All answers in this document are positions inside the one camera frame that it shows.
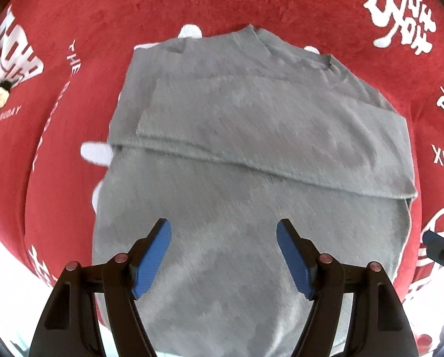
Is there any grey small shirt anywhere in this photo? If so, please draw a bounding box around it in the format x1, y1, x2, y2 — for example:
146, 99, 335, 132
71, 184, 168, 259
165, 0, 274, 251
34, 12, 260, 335
92, 24, 418, 357

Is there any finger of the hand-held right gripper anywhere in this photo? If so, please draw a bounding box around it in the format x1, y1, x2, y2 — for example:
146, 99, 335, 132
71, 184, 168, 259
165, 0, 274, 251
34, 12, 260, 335
422, 230, 444, 280

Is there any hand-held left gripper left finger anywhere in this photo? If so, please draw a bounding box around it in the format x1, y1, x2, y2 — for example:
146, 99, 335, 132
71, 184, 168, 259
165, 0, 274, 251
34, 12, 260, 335
29, 218, 172, 357

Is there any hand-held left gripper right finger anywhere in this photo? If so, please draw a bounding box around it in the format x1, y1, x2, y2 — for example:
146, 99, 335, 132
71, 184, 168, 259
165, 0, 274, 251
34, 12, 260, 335
276, 218, 420, 357

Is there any red printed blanket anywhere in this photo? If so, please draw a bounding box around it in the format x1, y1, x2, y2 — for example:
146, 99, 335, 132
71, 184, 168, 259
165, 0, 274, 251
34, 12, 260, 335
0, 0, 444, 356

